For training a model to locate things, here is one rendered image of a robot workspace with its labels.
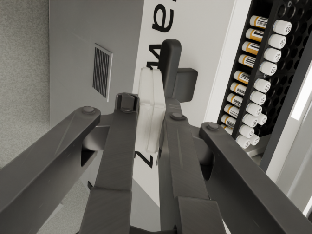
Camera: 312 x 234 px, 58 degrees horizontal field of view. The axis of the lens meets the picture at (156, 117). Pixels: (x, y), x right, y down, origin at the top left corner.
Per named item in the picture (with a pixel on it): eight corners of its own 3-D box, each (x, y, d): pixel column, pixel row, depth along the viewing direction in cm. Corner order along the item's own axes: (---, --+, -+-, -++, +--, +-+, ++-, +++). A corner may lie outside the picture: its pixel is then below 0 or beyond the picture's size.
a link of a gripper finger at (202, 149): (165, 135, 14) (224, 142, 14) (160, 96, 18) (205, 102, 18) (159, 160, 14) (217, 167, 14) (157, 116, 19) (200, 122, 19)
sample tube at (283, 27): (247, 14, 30) (286, 22, 27) (254, 13, 31) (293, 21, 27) (244, 26, 31) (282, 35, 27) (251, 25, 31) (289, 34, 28)
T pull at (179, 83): (146, 126, 24) (155, 134, 23) (160, 36, 21) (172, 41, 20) (178, 120, 26) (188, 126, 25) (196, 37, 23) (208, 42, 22)
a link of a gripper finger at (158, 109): (152, 105, 15) (166, 107, 15) (151, 67, 21) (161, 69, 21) (144, 153, 16) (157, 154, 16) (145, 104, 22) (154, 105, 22)
